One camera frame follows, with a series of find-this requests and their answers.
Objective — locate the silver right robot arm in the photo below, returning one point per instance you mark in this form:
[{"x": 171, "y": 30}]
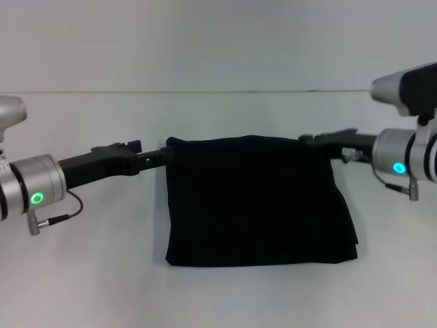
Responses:
[{"x": 406, "y": 155}]

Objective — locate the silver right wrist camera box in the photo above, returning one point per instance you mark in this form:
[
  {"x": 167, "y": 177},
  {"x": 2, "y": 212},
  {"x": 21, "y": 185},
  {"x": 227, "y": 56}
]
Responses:
[{"x": 406, "y": 89}]

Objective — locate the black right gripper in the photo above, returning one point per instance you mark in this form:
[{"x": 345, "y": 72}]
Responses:
[{"x": 348, "y": 140}]

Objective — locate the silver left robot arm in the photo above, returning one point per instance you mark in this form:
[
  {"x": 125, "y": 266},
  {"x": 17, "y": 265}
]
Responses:
[{"x": 30, "y": 186}]

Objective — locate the black shirt with FREE print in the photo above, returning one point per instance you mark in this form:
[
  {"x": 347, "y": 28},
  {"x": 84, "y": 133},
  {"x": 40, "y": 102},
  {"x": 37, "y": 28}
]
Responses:
[{"x": 256, "y": 205}]

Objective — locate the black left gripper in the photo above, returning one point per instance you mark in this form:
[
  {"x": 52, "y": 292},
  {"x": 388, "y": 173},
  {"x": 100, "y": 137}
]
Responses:
[{"x": 99, "y": 164}]

